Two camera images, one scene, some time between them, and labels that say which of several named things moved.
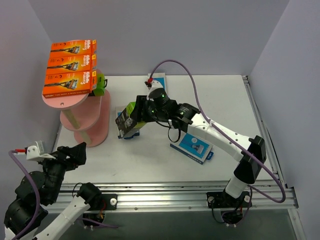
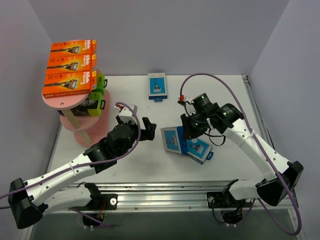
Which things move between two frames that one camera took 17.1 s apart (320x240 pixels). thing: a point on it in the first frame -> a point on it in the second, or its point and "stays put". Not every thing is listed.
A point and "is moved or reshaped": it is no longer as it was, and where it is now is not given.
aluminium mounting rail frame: [181, 195] stays put
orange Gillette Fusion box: [71, 63] stays put
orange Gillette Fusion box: [65, 84] stays put
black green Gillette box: [125, 125] is moved or reshaped
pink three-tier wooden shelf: [87, 115] stays put
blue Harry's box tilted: [194, 148] stays put
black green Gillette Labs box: [101, 84] stays put
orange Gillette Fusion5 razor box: [74, 47] stays put
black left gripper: [72, 155] -> [144, 129]
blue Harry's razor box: [118, 109] is moved or reshaped
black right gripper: [139, 110] -> [189, 128]
